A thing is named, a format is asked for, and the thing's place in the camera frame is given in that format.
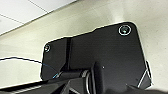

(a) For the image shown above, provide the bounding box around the blue cable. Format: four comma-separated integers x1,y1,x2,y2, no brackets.
0,56,61,78

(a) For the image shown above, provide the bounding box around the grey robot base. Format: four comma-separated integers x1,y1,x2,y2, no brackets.
39,21,154,94

